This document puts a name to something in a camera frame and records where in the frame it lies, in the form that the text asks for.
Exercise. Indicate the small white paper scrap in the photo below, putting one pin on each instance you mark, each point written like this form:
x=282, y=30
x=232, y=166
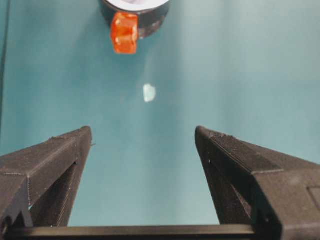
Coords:
x=149, y=93

